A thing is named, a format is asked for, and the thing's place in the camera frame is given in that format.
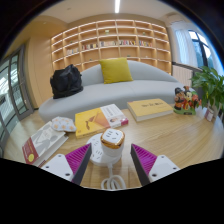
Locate white radiator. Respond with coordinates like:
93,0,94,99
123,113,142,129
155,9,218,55
171,63,202,88

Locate glass door with dark frame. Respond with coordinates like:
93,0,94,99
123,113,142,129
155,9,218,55
0,44,35,158

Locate thick yellow book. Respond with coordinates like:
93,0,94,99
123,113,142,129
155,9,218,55
126,98,175,123

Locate grey and red book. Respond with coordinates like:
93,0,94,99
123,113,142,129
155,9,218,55
21,120,70,168

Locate window with dark frame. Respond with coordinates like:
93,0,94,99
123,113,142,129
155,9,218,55
187,29,215,70

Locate small white and red card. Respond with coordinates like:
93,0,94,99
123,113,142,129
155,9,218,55
203,107,216,123

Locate white power cable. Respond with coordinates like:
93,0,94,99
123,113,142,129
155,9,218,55
100,164,127,191

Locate white sheer curtain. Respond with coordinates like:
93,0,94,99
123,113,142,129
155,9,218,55
172,28,198,68

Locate white charger with gold rim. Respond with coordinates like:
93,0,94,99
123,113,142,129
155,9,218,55
99,128,127,158

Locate black bag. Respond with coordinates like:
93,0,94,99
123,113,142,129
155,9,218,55
49,63,85,100

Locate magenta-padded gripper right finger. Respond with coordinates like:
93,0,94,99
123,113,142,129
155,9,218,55
130,143,181,187

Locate white pouch with orange dots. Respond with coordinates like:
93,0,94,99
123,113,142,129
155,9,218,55
50,116,78,133

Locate green potted plant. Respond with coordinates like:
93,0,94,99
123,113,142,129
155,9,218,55
190,65,224,116

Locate long ceiling light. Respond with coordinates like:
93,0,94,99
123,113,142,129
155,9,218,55
114,0,121,15

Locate round white power strip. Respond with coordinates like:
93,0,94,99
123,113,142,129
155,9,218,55
85,132,125,167

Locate grey curved sofa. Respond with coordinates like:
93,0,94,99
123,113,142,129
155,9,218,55
37,59,188,123

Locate colourful figurine group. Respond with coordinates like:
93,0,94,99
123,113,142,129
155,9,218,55
172,85,202,117

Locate wooden wall shelf unit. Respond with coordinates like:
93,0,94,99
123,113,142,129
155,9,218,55
50,19,173,75

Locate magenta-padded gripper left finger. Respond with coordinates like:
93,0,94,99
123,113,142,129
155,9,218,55
40,143,93,187

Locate yellow and orange book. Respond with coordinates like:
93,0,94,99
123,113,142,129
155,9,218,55
74,103,130,140

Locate yellow cushion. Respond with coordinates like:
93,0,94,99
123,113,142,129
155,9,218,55
98,57,135,85

